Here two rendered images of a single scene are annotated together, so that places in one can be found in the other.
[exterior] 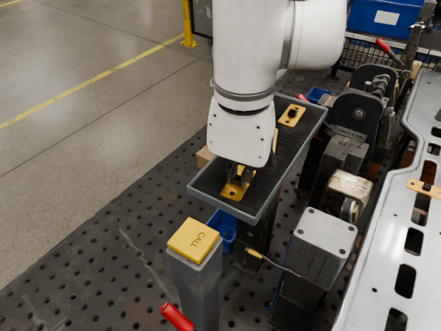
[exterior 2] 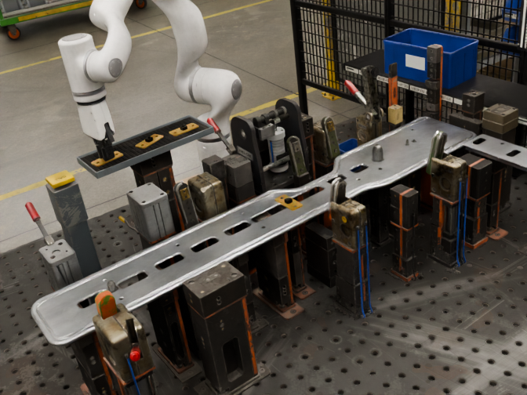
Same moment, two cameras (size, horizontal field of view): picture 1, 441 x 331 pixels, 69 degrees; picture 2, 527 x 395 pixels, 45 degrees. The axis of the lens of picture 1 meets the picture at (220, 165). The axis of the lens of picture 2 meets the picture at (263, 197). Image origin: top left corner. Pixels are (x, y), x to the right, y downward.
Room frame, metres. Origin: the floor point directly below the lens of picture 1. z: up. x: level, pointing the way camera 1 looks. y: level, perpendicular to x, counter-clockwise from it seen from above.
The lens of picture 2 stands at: (-0.86, -1.09, 1.91)
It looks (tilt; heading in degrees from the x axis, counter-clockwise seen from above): 30 degrees down; 26
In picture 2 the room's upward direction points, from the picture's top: 8 degrees counter-clockwise
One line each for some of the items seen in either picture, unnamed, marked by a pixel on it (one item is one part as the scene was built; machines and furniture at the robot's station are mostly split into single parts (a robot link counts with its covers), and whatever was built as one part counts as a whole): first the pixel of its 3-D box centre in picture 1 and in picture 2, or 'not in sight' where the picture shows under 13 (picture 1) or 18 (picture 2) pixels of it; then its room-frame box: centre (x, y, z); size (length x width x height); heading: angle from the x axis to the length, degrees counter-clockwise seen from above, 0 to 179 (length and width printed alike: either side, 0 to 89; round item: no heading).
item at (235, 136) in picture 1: (241, 124); (95, 114); (0.39, -0.03, 1.29); 0.10 x 0.07 x 0.11; 65
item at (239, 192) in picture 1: (238, 180); (107, 157); (0.39, -0.03, 1.17); 0.08 x 0.04 x 0.01; 155
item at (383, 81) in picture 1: (346, 153); (274, 182); (0.71, -0.38, 0.94); 0.18 x 0.13 x 0.49; 148
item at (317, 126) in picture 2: not in sight; (325, 177); (0.87, -0.49, 0.88); 0.11 x 0.09 x 0.37; 58
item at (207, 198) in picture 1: (266, 145); (147, 144); (0.50, -0.09, 1.16); 0.37 x 0.14 x 0.02; 148
